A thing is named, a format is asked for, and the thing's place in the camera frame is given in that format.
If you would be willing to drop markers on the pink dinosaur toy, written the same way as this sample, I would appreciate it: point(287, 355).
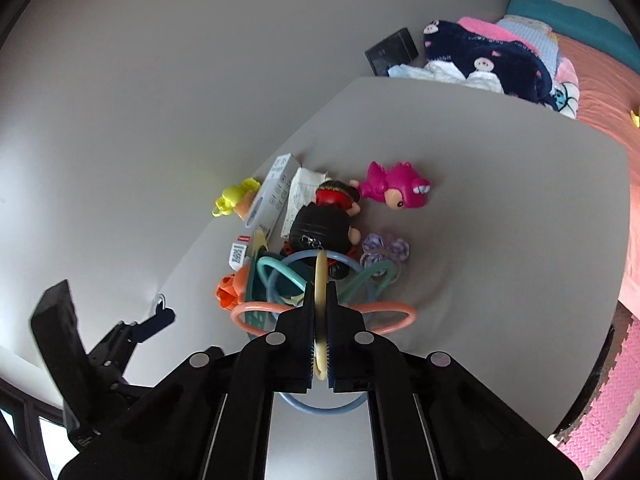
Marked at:
point(395, 187)

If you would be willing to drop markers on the teal dotted toy piece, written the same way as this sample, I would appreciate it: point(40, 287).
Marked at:
point(257, 317)

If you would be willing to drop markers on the orange toy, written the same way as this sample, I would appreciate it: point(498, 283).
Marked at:
point(231, 292)

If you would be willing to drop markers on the window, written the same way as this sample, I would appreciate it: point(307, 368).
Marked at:
point(47, 440)

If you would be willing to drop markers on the pink garment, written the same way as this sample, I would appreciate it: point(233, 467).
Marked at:
point(482, 29)

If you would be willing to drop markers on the purple flower scrunchie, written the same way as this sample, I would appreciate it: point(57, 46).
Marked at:
point(385, 246)

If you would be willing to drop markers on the yellow frog toy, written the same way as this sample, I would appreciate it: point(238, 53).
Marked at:
point(231, 198)

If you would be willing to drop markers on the white cloth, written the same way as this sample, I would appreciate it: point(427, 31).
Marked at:
point(450, 71)

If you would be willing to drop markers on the cream plastic piece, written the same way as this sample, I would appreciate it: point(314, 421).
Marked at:
point(258, 245)

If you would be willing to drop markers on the navy pig print blanket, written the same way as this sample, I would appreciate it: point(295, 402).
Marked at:
point(500, 60)

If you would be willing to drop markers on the black box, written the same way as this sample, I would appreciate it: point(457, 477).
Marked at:
point(392, 52)

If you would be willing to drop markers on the white paper receipt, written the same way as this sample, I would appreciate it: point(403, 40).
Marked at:
point(302, 190)

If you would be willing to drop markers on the teal blanket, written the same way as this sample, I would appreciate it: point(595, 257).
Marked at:
point(575, 22)

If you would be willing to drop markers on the yellow plush toy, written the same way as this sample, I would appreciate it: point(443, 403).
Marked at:
point(635, 118)

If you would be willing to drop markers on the light blue printed cloth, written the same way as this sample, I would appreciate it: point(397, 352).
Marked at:
point(567, 100)

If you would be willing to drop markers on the black red doll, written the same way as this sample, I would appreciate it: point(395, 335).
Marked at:
point(320, 225)

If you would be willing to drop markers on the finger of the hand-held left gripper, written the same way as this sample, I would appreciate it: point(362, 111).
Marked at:
point(150, 324)

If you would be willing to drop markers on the white printed tag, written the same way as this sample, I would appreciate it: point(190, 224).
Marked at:
point(237, 256)

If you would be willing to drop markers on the salmon bed sheet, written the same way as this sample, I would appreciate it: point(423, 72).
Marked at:
point(610, 110)

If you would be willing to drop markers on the pink foam floor mat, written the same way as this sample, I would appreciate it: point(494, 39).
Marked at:
point(610, 400)

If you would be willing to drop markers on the white cardboard box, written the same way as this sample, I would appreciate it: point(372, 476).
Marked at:
point(270, 195)

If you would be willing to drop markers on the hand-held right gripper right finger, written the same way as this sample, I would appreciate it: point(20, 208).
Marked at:
point(345, 340)

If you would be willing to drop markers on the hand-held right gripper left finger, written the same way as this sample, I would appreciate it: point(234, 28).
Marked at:
point(300, 340)

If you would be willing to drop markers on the light blue knitted cloth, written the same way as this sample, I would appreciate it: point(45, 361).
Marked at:
point(535, 35)

